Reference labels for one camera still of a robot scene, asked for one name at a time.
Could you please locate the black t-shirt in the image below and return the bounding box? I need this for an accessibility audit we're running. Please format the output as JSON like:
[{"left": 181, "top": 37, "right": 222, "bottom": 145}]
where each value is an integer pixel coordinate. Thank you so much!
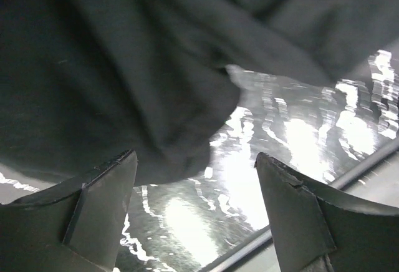
[{"left": 1, "top": 0, "right": 398, "bottom": 185}]

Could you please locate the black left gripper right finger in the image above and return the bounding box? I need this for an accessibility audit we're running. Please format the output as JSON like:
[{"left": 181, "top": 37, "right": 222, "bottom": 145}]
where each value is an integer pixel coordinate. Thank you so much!
[{"left": 255, "top": 153, "right": 398, "bottom": 271}]

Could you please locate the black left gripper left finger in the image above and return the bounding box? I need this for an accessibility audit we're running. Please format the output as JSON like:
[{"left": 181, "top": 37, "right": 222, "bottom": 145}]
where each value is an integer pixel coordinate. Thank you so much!
[{"left": 1, "top": 150, "right": 137, "bottom": 271}]

